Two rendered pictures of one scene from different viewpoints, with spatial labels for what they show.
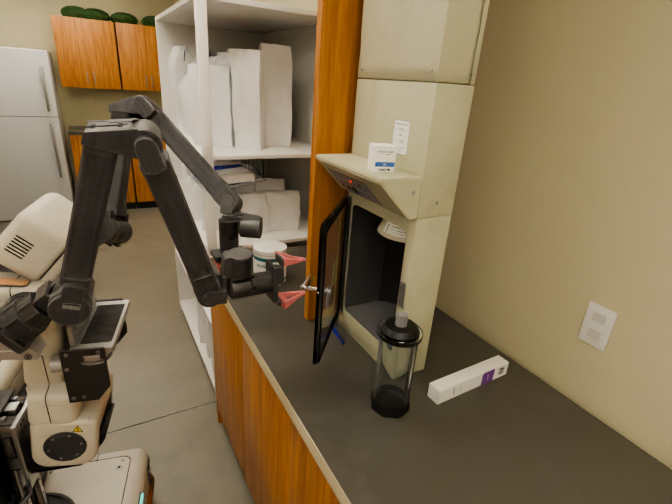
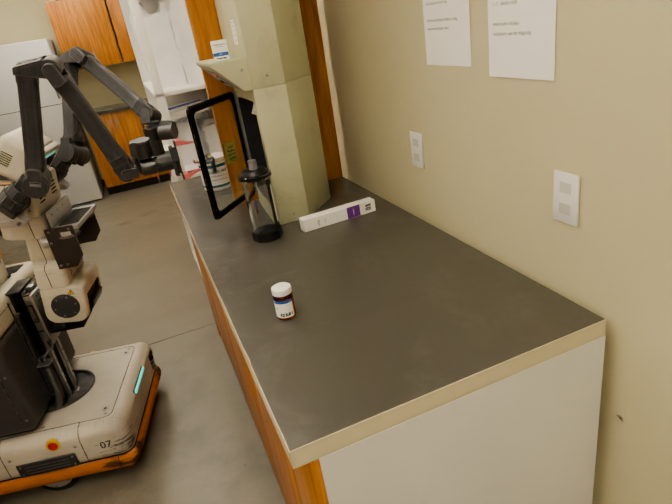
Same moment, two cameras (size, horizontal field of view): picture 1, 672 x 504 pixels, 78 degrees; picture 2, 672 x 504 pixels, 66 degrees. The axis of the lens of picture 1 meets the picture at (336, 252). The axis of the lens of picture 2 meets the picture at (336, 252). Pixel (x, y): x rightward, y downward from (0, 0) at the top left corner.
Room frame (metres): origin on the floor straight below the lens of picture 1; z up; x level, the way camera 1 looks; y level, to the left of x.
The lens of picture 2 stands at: (-0.72, -0.73, 1.59)
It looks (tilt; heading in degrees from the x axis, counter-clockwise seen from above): 24 degrees down; 12
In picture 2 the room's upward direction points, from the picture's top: 9 degrees counter-clockwise
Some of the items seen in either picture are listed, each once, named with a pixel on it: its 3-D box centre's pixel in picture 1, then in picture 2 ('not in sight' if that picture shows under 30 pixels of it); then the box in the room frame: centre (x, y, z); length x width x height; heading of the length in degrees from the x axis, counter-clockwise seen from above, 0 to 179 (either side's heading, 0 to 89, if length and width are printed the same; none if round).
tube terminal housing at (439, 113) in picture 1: (411, 226); (280, 104); (1.15, -0.21, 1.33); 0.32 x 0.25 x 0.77; 31
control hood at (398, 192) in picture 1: (362, 184); (222, 75); (1.05, -0.05, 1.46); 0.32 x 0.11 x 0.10; 31
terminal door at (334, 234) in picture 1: (330, 276); (223, 154); (1.06, 0.01, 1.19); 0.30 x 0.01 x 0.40; 169
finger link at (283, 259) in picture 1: (288, 266); (184, 148); (0.99, 0.12, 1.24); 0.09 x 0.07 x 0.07; 120
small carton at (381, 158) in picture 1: (381, 157); (220, 50); (0.99, -0.09, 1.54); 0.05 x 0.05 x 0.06; 16
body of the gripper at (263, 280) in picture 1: (263, 282); (166, 162); (0.95, 0.18, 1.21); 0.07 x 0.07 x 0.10; 30
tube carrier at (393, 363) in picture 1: (394, 366); (261, 204); (0.85, -0.16, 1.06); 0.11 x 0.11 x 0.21
